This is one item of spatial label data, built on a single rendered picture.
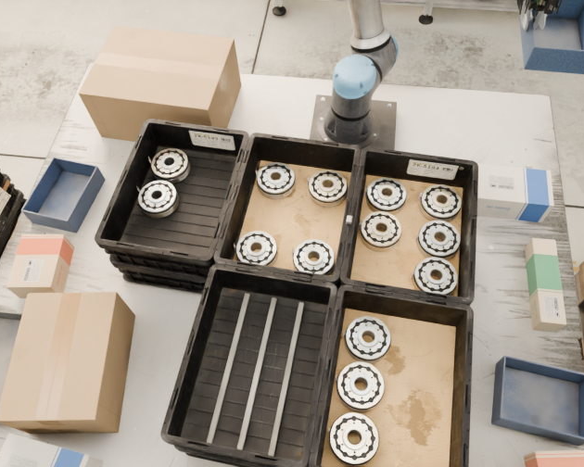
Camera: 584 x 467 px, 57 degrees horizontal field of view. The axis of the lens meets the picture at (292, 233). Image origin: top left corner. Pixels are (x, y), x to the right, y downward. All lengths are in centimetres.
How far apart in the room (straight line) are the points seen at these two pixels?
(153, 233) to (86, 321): 28
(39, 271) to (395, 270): 94
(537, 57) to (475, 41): 177
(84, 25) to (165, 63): 180
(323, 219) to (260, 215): 17
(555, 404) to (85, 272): 127
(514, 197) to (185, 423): 103
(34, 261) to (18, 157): 141
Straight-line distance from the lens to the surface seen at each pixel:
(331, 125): 166
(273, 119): 181
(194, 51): 177
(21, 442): 143
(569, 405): 150
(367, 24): 160
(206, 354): 130
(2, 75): 342
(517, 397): 146
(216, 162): 155
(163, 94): 166
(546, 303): 151
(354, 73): 155
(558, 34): 162
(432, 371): 129
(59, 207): 177
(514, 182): 163
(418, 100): 188
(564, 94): 310
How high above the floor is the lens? 204
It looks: 60 degrees down
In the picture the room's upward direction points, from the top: 4 degrees counter-clockwise
